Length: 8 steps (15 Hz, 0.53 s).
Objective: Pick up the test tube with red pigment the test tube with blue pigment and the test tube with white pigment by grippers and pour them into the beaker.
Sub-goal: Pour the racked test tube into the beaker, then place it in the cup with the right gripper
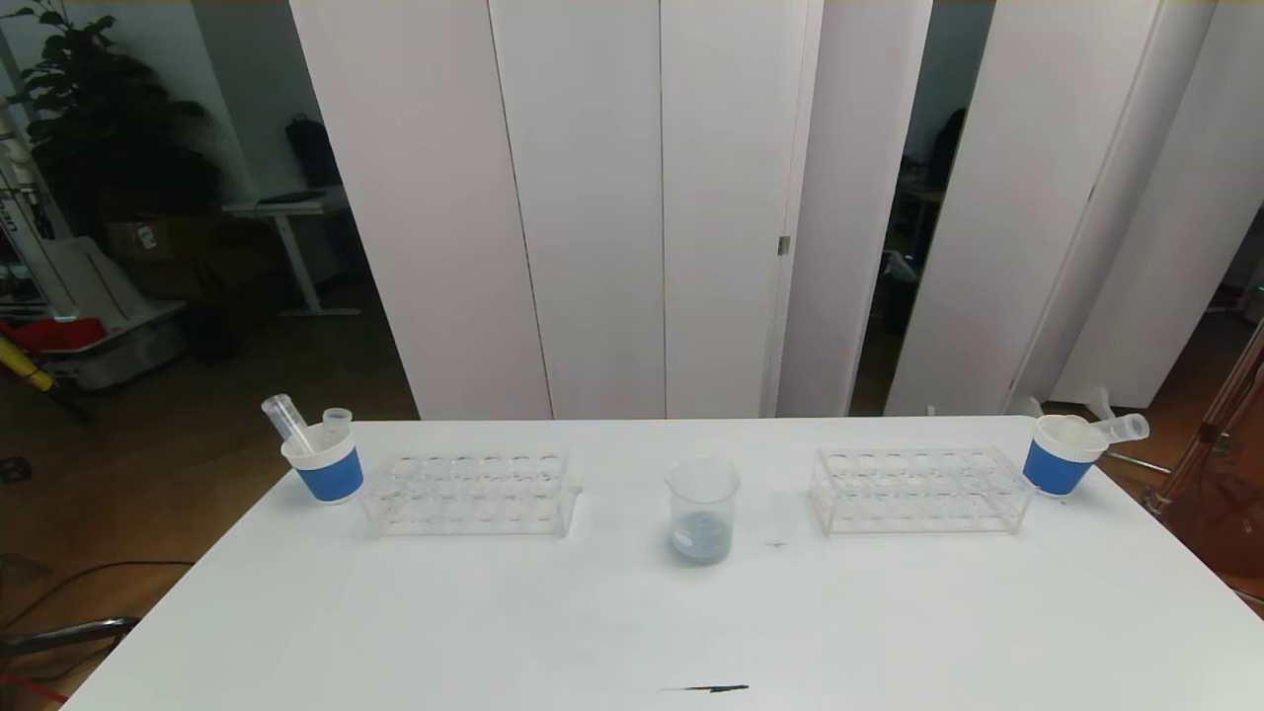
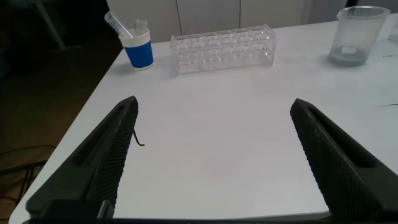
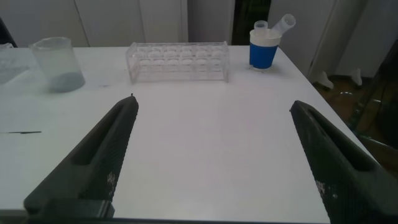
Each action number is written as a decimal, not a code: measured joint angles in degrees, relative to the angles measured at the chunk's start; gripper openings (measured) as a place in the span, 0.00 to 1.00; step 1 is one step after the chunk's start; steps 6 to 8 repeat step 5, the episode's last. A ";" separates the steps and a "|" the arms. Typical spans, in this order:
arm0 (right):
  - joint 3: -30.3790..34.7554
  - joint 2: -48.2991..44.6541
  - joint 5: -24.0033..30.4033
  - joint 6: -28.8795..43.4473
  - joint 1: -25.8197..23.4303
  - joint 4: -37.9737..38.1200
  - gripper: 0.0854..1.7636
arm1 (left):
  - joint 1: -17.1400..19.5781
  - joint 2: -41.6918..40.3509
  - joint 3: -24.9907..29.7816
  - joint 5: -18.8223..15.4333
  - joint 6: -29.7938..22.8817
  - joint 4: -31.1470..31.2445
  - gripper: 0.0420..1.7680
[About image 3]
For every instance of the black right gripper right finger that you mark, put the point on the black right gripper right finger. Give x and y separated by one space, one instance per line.
345 177

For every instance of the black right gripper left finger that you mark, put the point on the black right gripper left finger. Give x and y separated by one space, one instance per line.
93 168

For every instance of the test tube with yellow pigment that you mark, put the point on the test tube with yellow pigment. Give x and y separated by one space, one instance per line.
284 23

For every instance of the test tube with red pigment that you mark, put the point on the test tube with red pigment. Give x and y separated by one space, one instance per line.
260 25

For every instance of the clear plastic beaker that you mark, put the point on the clear plastic beaker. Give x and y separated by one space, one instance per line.
60 71

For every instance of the clear acrylic test tube rack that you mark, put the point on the clear acrylic test tube rack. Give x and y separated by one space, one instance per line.
177 62

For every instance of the white partition foot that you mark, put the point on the white partition foot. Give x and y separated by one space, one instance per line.
323 80
356 76

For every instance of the blue white paper cup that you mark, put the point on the blue white paper cup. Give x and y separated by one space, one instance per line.
262 54

